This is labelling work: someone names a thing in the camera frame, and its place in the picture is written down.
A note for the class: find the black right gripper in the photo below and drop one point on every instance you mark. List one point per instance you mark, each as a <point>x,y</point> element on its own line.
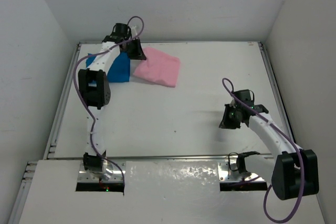
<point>225,123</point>

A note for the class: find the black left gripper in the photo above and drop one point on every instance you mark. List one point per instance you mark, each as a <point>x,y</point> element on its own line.
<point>134,46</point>

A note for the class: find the pink t shirt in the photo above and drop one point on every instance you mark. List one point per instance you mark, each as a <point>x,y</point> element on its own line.
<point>159,68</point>

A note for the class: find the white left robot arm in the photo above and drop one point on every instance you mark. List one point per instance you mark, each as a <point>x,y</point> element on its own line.
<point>93,90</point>

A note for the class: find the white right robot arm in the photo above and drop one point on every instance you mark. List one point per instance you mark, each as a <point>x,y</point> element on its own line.
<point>292,167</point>

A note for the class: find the blue folded t shirt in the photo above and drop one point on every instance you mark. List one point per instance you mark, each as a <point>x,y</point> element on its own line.
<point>118,72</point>

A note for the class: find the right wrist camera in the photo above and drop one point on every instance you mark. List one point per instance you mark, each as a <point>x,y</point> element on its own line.
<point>244,96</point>

